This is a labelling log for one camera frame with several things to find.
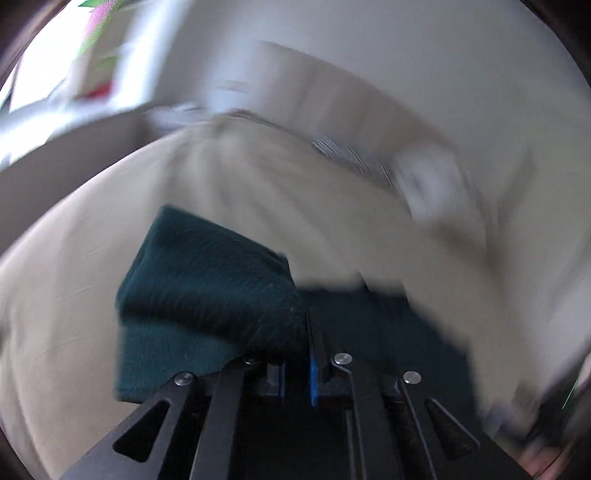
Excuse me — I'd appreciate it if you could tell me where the white open shelf unit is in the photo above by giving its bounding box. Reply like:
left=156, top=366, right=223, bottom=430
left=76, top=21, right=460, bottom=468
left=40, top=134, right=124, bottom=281
left=69, top=0, right=178, bottom=112

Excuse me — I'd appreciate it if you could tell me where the bed with beige sheet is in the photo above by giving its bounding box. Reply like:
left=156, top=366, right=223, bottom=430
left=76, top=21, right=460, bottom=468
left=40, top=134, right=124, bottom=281
left=0, top=114, right=591, bottom=480

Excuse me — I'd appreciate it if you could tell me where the dark green fleece garment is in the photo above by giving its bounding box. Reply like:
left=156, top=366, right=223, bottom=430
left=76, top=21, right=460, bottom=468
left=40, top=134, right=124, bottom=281
left=115, top=205, right=481, bottom=416

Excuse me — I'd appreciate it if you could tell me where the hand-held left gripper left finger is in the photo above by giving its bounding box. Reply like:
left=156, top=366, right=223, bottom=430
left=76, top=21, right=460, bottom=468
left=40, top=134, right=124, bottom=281
left=60, top=354, right=288, bottom=480

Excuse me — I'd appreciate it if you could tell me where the zebra print pillow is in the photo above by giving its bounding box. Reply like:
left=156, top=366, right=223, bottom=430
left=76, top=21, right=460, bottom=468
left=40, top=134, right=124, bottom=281
left=311, top=133, right=400, bottom=188

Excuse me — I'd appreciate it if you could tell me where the white crumpled duvet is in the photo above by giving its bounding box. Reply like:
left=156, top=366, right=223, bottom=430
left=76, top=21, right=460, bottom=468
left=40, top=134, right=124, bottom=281
left=392, top=143, right=492, bottom=259

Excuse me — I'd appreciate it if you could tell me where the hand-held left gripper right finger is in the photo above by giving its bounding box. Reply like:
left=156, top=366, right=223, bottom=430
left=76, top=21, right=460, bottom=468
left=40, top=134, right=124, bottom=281
left=307, top=308, right=532, bottom=480

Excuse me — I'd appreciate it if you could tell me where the beige padded headboard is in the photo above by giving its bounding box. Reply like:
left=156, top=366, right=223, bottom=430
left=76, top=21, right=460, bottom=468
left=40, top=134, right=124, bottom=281
left=249, top=41, right=462, bottom=155

